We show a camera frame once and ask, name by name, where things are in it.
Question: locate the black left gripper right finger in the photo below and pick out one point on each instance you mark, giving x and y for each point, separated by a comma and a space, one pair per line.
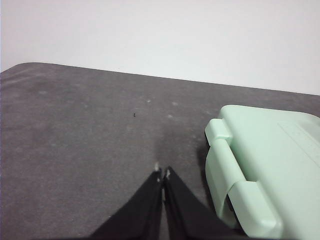
187, 217

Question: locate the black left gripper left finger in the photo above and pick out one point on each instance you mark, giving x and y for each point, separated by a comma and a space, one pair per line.
140, 215

